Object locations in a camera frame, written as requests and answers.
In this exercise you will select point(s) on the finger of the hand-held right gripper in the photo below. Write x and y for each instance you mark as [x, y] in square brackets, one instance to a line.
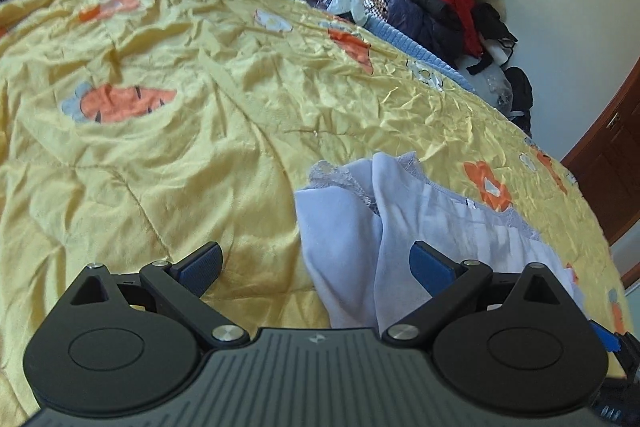
[605, 337]

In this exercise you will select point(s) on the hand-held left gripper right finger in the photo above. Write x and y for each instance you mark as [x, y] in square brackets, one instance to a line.
[427, 269]

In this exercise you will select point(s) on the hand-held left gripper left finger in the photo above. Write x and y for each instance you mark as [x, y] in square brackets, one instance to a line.
[202, 267]

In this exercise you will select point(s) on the lavender lace long-sleeve top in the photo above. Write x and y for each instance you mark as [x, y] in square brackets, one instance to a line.
[345, 232]

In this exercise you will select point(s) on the black and white clothes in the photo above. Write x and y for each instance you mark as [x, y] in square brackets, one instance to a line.
[495, 32]

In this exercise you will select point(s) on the yellow carrot print quilt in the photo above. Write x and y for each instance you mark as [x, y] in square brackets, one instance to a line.
[200, 132]

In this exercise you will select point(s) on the brown wooden door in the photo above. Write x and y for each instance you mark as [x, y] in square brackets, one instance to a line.
[610, 167]

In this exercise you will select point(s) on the clear plastic storage bag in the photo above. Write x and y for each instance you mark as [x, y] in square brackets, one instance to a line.
[490, 87]

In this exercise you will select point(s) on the black backpack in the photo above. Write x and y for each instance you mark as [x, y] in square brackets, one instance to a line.
[520, 97]

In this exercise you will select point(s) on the navy puffer jacket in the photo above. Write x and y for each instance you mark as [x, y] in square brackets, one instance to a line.
[425, 17]

